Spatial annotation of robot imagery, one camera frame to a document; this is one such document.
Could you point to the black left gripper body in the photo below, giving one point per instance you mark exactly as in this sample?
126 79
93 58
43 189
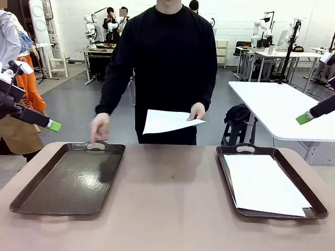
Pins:
10 96

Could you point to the black pole stand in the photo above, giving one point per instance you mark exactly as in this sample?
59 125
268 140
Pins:
289 56

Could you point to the person's left hand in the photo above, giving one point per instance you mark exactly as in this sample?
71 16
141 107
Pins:
199 111

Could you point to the black bag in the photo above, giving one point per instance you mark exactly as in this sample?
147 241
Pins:
236 111

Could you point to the person's right forearm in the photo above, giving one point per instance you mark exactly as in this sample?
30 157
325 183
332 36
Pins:
107 99

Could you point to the mannequin in striped shirt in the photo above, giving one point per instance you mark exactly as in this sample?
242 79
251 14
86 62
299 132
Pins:
8 44

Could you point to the grey top workbench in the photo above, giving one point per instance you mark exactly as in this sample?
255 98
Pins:
96 51

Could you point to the white drawer cabinet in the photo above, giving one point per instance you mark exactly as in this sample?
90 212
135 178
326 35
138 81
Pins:
222 52

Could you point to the black tripod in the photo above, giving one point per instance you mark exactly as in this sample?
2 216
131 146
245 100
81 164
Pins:
42 73

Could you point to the person's left forearm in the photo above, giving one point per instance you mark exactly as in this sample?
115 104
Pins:
206 99

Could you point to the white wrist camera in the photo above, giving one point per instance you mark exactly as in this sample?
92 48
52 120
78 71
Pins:
24 68
327 57

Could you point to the black office chair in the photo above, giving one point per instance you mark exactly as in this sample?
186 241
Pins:
240 44

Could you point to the black stool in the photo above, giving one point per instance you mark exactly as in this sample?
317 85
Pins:
235 133

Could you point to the background person in black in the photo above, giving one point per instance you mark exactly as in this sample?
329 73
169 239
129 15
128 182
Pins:
111 38

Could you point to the white monitor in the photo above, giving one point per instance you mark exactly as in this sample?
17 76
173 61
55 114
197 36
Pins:
282 39

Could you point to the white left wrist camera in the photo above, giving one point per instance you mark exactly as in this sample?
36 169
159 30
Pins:
24 68

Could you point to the person's right hand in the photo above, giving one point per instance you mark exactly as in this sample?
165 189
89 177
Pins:
100 128

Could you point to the brown plastic serving tray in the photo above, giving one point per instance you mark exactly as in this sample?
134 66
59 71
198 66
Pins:
65 188
227 183

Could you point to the background person with dark hair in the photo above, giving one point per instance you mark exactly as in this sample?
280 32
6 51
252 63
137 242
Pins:
194 5

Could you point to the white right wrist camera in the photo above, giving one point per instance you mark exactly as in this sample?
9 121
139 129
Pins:
327 57

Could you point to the white A4 paper stack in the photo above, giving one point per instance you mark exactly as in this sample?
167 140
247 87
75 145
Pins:
167 121

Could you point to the small white side table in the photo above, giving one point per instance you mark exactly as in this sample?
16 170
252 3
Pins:
44 45

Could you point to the white standing air conditioner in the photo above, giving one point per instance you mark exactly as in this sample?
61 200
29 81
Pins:
39 23

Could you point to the patterned paper cup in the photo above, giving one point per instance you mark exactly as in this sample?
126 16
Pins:
270 51

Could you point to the white wooden step stool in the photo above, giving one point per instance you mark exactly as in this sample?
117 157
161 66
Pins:
65 65

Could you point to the large white table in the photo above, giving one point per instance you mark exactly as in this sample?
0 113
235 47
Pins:
261 99

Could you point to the brown apron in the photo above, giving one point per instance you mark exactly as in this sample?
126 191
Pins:
18 138

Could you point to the background person in white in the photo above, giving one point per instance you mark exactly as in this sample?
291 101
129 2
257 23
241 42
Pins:
123 19

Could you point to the person in black sweater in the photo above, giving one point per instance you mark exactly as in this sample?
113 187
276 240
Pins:
167 65

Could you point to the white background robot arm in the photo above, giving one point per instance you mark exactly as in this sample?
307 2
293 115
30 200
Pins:
113 26
257 28
89 19

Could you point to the mannequin in orange pants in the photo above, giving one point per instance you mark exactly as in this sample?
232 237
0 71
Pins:
28 86

